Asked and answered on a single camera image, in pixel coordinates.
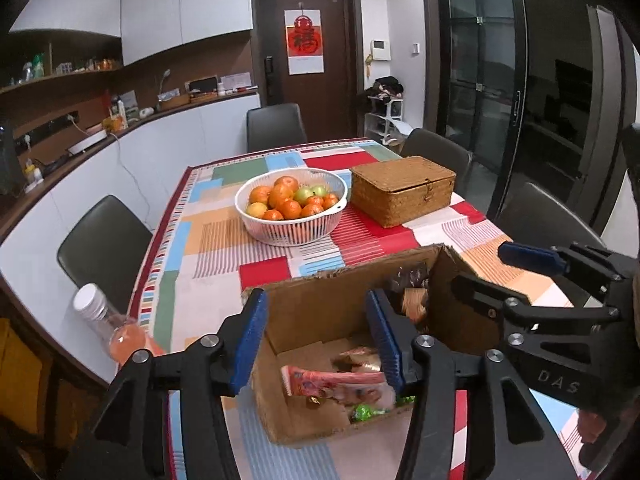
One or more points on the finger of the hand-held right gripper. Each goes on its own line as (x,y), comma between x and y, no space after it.
(480,297)
(530,257)

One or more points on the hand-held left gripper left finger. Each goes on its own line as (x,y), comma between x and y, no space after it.
(250,340)

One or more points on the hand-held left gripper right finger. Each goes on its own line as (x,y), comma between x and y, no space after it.
(382,340)

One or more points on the beige snack packet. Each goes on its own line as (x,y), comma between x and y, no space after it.
(357,357)

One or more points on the brown cardboard box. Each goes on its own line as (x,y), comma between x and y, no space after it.
(305,320)

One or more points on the long pink snack packet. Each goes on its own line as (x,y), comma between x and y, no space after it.
(325,382)

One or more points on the green candy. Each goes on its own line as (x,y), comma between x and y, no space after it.
(367,412)

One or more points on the person's right hand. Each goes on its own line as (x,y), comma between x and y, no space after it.
(590,427)

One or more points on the grey dining chair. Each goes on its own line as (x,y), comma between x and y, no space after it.
(435,152)
(545,220)
(100,250)
(275,127)

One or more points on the colourful patterned tablecloth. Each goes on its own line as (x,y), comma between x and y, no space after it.
(215,240)

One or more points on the white plastic fruit basket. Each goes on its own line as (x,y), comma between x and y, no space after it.
(290,232)

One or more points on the pink drink bottle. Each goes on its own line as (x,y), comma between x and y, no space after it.
(125,340)

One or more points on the lidded wicker box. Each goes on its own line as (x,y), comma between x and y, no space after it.
(400,195)

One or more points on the pile of oranges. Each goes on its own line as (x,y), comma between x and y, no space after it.
(282,195)

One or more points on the green apple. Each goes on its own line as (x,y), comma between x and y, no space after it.
(320,191)
(303,196)

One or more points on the black framed glass sliding door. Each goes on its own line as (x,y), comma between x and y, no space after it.
(500,85)

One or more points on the white counter cabinet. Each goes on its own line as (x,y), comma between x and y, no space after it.
(165,160)

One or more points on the white storage rack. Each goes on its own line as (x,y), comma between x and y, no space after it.
(382,120)

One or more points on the black bag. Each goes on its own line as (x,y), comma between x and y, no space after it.
(385,87)

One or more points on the wooden shelf cabinet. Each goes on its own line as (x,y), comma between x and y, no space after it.
(25,375)

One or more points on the white flat cooker plate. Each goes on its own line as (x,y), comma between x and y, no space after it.
(87,142)

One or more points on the white intercom panel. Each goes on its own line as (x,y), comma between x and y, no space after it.
(380,50)

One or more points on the black door lock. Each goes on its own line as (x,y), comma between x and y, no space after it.
(269,70)

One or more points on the dark brown door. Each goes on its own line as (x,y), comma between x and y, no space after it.
(340,60)

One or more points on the small yellow bottle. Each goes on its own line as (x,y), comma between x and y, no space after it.
(32,171)

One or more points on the white gooseneck lamp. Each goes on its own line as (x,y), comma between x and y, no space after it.
(165,76)

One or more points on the black countertop appliance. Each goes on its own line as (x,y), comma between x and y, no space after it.
(9,160)

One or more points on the white upper cabinets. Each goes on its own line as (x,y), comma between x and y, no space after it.
(175,5)

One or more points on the green spray bottle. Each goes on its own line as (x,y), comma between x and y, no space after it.
(37,66)

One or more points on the black wall socket strip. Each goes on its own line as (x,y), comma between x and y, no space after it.
(47,127)

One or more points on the red and white wall calendar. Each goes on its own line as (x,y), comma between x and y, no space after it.
(305,42)

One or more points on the brown wall shelf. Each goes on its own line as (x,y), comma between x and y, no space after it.
(60,74)

